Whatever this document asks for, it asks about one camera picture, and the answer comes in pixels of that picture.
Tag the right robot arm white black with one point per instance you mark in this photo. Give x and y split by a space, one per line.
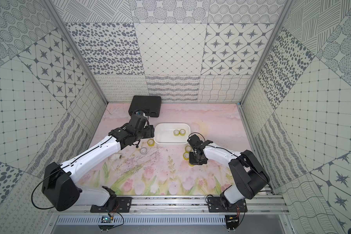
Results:
248 174

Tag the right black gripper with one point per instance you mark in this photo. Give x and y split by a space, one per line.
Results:
204 162

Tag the right black controller board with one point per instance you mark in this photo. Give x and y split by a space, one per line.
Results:
232 222

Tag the aluminium mounting rail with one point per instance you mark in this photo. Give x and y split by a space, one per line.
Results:
144 205

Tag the grey clear tape roll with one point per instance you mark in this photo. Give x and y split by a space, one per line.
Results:
144 151

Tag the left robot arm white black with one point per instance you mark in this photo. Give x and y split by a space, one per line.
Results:
60 184

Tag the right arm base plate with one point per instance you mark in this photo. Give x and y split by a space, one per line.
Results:
219 205

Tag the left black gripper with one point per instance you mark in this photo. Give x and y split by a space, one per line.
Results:
146 131

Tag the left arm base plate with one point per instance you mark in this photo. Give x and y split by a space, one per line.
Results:
117 204

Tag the black plastic tool case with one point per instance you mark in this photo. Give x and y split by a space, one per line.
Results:
150 105

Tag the white slotted cable duct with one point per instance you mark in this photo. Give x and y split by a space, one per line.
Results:
144 219

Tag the white plastic storage box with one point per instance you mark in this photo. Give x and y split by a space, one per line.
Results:
164 134

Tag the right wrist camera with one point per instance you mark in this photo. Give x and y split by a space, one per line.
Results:
196 139

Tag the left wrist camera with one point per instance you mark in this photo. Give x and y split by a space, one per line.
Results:
141 112

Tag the left green circuit board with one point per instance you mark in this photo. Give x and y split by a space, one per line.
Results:
106 223

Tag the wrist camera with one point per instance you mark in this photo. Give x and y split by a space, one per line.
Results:
141 112
196 139

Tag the yellow tape roll top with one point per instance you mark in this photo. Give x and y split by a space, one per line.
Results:
188 148

